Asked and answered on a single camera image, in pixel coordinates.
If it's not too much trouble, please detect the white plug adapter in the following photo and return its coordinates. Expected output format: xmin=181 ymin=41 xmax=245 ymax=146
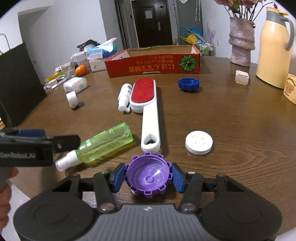
xmin=235 ymin=70 xmax=250 ymax=85

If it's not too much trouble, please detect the white tape roll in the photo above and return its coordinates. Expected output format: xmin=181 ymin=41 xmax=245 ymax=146
xmin=66 ymin=91 xmax=79 ymax=109

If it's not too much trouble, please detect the green spray bottle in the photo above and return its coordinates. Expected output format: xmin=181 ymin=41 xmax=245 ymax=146
xmin=55 ymin=122 xmax=133 ymax=172

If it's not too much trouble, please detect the dark entrance door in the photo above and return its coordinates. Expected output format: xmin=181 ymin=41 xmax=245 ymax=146
xmin=132 ymin=0 xmax=173 ymax=48

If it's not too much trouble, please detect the cream bear mug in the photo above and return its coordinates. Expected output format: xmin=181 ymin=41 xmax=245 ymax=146
xmin=283 ymin=73 xmax=296 ymax=104

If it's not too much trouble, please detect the person's left hand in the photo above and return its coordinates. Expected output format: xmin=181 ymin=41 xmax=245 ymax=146
xmin=0 ymin=167 xmax=19 ymax=230

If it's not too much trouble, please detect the red cardboard box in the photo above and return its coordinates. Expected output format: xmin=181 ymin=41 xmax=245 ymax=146
xmin=105 ymin=45 xmax=201 ymax=78

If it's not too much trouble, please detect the grey refrigerator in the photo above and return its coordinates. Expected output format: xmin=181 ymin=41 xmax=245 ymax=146
xmin=177 ymin=0 xmax=203 ymax=37

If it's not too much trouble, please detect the white clear pill container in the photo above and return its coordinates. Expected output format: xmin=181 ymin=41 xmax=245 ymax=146
xmin=63 ymin=77 xmax=88 ymax=94

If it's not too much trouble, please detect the white round puck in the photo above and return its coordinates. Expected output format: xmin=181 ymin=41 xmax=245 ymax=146
xmin=185 ymin=131 xmax=213 ymax=156

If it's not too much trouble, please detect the wire storage trolley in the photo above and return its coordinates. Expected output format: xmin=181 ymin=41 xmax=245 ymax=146
xmin=196 ymin=40 xmax=215 ymax=56

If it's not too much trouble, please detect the white charger with cable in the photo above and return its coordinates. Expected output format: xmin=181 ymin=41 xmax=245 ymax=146
xmin=44 ymin=76 xmax=66 ymax=90

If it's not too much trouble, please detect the clear drinking glass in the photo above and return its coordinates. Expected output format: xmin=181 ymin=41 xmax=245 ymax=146
xmin=60 ymin=62 xmax=76 ymax=79

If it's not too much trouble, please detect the blue tissue pack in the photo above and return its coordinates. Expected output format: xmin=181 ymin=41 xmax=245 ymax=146
xmin=86 ymin=38 xmax=117 ymax=59

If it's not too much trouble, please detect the cream thermos jug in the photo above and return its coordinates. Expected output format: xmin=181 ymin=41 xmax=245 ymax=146
xmin=256 ymin=7 xmax=295 ymax=89

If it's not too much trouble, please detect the pink ceramic vase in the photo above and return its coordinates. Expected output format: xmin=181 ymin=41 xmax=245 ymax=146
xmin=229 ymin=17 xmax=255 ymax=67

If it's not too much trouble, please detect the black paper bag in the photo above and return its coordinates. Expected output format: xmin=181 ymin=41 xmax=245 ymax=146
xmin=0 ymin=43 xmax=47 ymax=128

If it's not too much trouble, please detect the red white lint brush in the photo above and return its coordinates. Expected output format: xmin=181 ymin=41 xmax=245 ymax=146
xmin=129 ymin=78 xmax=161 ymax=154

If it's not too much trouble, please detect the white spray bottle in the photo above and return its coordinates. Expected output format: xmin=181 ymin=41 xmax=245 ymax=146
xmin=118 ymin=83 xmax=132 ymax=113

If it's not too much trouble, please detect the orange fruit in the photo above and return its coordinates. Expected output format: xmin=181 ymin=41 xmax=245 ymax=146
xmin=75 ymin=65 xmax=88 ymax=77

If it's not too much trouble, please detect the purple ridged bottle cap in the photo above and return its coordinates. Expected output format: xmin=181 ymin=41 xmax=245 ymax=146
xmin=125 ymin=152 xmax=173 ymax=199

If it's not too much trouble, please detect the blue ridged bottle cap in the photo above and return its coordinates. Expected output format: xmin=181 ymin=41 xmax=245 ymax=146
xmin=178 ymin=78 xmax=200 ymax=92

